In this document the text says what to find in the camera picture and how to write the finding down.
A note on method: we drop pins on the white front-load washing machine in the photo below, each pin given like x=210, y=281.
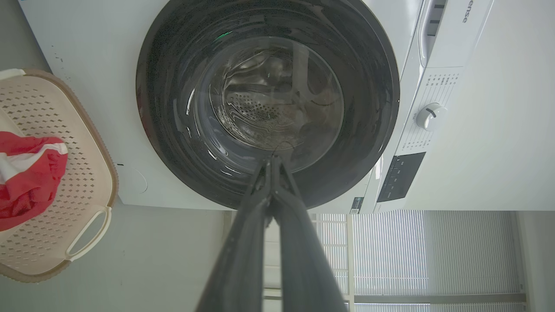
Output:
x=86, y=86

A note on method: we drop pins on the black washer display panel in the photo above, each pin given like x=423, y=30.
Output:
x=399, y=177

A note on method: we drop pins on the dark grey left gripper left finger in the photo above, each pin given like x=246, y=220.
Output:
x=237, y=260

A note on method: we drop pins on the beige perforated laundry basket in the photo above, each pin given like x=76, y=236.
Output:
x=82, y=173

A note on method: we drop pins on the white detergent drawer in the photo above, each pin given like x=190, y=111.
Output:
x=451, y=30

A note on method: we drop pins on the red and white garment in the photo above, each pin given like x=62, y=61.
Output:
x=26, y=177

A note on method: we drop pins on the round black washing machine door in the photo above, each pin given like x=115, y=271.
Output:
x=173, y=121

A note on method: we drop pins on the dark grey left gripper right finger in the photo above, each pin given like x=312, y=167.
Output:
x=305, y=264

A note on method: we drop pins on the white window blinds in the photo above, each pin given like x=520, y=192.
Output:
x=433, y=255

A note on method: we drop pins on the white program selector knob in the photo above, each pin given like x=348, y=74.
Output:
x=430, y=116

